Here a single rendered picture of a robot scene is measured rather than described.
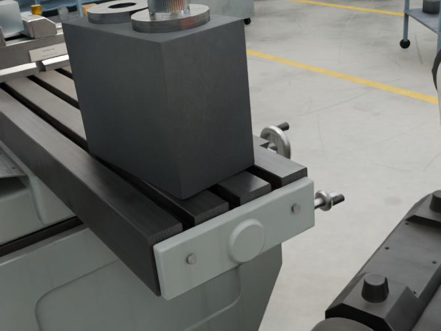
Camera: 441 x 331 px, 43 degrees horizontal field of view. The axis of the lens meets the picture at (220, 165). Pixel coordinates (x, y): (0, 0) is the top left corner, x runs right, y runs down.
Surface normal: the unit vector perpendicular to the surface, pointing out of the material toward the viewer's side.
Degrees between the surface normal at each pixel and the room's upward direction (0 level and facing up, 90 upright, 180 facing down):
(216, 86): 90
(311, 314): 0
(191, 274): 90
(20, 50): 90
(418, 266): 0
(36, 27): 90
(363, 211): 0
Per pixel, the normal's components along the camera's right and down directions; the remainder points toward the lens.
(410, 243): -0.10, -0.89
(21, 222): 0.58, 0.31
